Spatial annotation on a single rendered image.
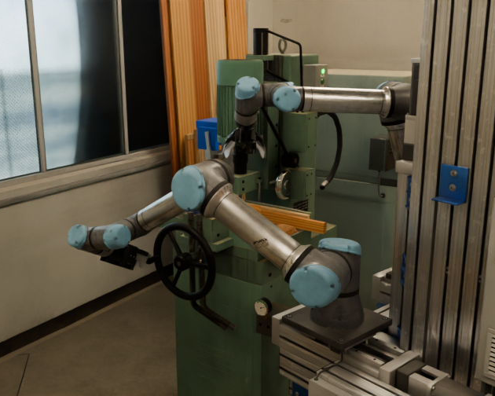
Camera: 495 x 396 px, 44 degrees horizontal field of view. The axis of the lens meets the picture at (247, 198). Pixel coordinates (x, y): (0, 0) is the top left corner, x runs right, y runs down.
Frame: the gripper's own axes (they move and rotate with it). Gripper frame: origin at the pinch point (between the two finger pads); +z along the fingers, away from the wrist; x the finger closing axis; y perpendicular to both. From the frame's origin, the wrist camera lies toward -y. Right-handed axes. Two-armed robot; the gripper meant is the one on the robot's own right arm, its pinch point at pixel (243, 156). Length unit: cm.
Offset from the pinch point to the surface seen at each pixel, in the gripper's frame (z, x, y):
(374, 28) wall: 93, 104, -217
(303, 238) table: 23.1, 22.0, 19.6
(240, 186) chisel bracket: 17.8, -0.6, -1.5
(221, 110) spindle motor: -5.7, -7.7, -18.5
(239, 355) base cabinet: 62, -2, 47
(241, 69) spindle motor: -20.2, -0.6, -24.0
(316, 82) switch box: -4.3, 29.8, -36.7
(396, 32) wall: 89, 117, -208
